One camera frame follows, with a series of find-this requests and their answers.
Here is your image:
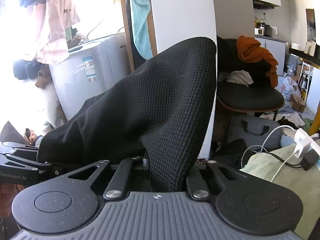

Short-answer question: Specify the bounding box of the grey laptop bag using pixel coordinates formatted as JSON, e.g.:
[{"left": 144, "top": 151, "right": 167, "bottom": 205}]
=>
[{"left": 229, "top": 115, "right": 282, "bottom": 153}]

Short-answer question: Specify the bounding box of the white cloth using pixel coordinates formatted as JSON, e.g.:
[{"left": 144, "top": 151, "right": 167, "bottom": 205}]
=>
[{"left": 225, "top": 70, "right": 254, "bottom": 87}]

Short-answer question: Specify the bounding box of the range hood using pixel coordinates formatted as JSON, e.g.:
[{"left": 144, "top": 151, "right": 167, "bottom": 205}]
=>
[{"left": 252, "top": 0, "right": 275, "bottom": 10}]

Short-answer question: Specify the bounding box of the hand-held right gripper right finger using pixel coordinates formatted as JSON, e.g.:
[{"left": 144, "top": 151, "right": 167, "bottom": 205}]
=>
[{"left": 186, "top": 160, "right": 251, "bottom": 200}]

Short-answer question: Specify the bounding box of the mint green towel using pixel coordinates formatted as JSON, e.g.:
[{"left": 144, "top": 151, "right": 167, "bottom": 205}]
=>
[{"left": 129, "top": 0, "right": 153, "bottom": 60}]

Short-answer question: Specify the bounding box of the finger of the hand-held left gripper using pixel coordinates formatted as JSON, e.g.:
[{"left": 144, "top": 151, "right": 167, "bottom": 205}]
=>
[{"left": 5, "top": 153, "right": 55, "bottom": 172}]

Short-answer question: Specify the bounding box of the black power cable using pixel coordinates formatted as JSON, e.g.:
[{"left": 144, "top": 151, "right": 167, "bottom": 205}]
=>
[{"left": 269, "top": 151, "right": 304, "bottom": 168}]

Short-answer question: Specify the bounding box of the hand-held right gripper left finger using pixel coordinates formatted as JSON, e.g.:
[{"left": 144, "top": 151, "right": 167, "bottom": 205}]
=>
[{"left": 66, "top": 156, "right": 150, "bottom": 200}]

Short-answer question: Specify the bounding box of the pink hanging garment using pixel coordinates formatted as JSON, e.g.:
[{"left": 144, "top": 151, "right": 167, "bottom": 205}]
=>
[{"left": 25, "top": 0, "right": 80, "bottom": 65}]

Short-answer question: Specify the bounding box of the black bag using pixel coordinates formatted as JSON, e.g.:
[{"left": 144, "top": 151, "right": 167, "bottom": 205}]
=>
[{"left": 212, "top": 139, "right": 250, "bottom": 170}]

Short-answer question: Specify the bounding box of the white pillow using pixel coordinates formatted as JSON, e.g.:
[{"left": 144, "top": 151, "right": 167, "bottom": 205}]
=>
[{"left": 22, "top": 79, "right": 60, "bottom": 130}]

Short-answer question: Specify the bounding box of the black power adapter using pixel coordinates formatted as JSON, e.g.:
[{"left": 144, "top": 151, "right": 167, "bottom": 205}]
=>
[{"left": 301, "top": 150, "right": 320, "bottom": 172}]

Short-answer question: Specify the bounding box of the white power strip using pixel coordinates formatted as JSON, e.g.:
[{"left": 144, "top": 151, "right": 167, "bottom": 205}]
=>
[{"left": 294, "top": 128, "right": 318, "bottom": 159}]

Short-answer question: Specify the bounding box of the black desk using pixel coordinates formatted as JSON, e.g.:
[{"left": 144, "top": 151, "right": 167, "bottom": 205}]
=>
[{"left": 289, "top": 46, "right": 320, "bottom": 68}]

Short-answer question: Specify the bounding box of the yellow table leg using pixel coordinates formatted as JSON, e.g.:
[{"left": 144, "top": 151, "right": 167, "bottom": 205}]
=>
[{"left": 309, "top": 116, "right": 320, "bottom": 137}]

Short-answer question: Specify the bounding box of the clothes heap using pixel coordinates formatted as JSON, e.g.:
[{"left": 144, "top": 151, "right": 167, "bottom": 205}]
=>
[{"left": 260, "top": 111, "right": 307, "bottom": 130}]

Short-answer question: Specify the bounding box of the white shelf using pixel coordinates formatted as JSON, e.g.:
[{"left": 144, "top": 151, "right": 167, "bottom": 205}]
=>
[{"left": 297, "top": 62, "right": 315, "bottom": 100}]

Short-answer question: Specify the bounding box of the small teddy bear plush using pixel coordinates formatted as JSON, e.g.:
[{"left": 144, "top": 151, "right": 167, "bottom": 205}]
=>
[{"left": 24, "top": 128, "right": 45, "bottom": 147}]

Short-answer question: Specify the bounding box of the pale green cloth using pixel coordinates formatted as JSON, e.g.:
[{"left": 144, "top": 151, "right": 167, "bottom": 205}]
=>
[{"left": 240, "top": 144, "right": 320, "bottom": 239}]

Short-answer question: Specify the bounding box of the white plastic bag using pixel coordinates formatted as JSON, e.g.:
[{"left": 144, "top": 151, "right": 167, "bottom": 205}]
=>
[{"left": 277, "top": 76, "right": 300, "bottom": 103}]

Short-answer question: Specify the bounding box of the white charger cable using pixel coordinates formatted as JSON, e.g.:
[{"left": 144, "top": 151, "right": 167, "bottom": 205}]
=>
[{"left": 241, "top": 125, "right": 300, "bottom": 183}]

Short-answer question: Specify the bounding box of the orange garment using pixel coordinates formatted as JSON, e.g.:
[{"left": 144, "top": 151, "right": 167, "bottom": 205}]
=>
[{"left": 236, "top": 35, "right": 279, "bottom": 88}]

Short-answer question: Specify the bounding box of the grey washing machine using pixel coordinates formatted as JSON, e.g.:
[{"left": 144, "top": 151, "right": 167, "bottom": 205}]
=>
[{"left": 49, "top": 33, "right": 132, "bottom": 124}]

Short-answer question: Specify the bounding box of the brown fuzzy garment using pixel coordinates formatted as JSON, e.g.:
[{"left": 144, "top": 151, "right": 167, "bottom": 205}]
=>
[{"left": 34, "top": 65, "right": 52, "bottom": 89}]

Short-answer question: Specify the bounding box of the dark grey pillow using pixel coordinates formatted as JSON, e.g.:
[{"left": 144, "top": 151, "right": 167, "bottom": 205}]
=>
[{"left": 0, "top": 121, "right": 29, "bottom": 145}]

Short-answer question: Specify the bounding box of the black chair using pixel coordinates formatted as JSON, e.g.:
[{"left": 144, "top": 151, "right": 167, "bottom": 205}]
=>
[{"left": 216, "top": 35, "right": 285, "bottom": 122}]

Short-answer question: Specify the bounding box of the wall picture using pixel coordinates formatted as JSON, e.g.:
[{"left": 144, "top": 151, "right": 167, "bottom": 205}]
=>
[{"left": 305, "top": 8, "right": 317, "bottom": 43}]

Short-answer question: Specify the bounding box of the tall brown board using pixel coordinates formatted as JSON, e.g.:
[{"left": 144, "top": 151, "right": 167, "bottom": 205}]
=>
[{"left": 117, "top": 0, "right": 137, "bottom": 73}]

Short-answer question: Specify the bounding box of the small cardboard box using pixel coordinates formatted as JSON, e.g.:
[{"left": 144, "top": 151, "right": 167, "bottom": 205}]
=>
[{"left": 289, "top": 94, "right": 307, "bottom": 113}]

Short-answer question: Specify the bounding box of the grey kitchen counter cabinet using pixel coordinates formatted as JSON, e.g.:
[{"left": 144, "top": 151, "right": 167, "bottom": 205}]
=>
[{"left": 255, "top": 35, "right": 288, "bottom": 77}]

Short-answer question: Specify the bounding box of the black waffle knit garment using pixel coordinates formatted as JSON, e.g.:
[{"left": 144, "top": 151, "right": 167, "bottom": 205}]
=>
[{"left": 37, "top": 37, "right": 217, "bottom": 192}]

